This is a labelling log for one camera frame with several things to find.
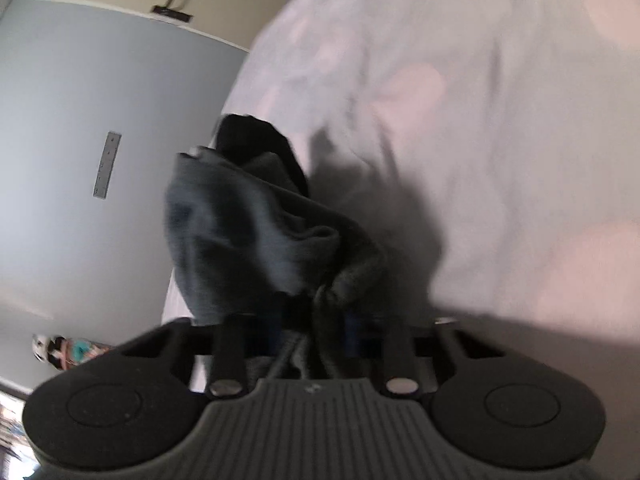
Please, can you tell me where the black door handle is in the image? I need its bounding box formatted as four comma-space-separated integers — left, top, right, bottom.
150, 0, 193, 24

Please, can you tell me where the grey wall switch panel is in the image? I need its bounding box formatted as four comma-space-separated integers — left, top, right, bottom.
92, 131, 122, 200

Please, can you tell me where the dark grey garment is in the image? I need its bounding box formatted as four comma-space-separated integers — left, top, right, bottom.
165, 115, 387, 325

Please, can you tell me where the polka dot bed sheet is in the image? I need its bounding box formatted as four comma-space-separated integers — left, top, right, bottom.
222, 0, 639, 479

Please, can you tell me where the panda plush toy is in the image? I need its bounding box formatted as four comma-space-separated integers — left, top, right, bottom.
32, 335, 63, 366

